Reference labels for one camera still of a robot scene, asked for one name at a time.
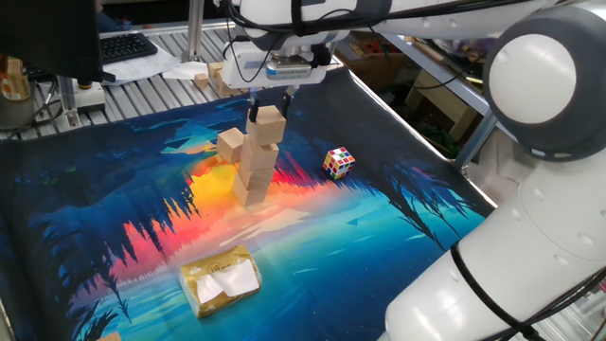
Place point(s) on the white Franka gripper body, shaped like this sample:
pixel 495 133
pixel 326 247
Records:
pixel 241 66

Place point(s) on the brown cardboard box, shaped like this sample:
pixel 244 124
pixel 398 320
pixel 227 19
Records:
pixel 374 71

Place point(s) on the grey round container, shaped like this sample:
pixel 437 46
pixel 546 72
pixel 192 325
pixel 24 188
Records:
pixel 16 113

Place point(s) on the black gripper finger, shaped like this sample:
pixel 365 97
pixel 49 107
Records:
pixel 286 106
pixel 254 113

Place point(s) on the black computer monitor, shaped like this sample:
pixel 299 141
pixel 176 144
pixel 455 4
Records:
pixel 47 38

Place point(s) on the white paper sheet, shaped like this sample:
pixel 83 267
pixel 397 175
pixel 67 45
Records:
pixel 187 71

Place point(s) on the gold tissue pack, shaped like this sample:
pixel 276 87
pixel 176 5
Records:
pixel 208 274

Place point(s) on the white paper sheets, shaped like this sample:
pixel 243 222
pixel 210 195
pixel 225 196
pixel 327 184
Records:
pixel 151 64

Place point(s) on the black keyboard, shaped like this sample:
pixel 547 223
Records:
pixel 125 47

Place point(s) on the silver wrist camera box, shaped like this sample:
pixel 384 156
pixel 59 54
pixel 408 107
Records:
pixel 289 68

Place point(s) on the light wooden cube block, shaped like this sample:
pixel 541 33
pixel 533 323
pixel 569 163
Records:
pixel 229 146
pixel 258 156
pixel 248 195
pixel 255 179
pixel 267 125

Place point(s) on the white stand base box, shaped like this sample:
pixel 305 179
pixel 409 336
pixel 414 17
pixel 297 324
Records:
pixel 92 97

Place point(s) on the wooden stool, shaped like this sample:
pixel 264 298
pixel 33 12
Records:
pixel 445 104

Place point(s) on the brown bottle with orange label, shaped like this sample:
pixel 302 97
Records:
pixel 14 83

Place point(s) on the aluminium table frame bar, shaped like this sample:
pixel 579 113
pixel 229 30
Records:
pixel 478 137

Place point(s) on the aluminium upright post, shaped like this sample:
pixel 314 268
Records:
pixel 195 28

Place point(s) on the small wooden block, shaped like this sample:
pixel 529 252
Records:
pixel 223 90
pixel 215 68
pixel 201 81

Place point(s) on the colourful Rubik's cube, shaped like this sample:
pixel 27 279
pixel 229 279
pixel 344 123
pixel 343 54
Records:
pixel 338 162

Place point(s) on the sunset forest printed cloth mat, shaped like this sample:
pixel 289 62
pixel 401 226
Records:
pixel 331 265

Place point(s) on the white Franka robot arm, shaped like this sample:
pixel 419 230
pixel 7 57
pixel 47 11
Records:
pixel 521 237

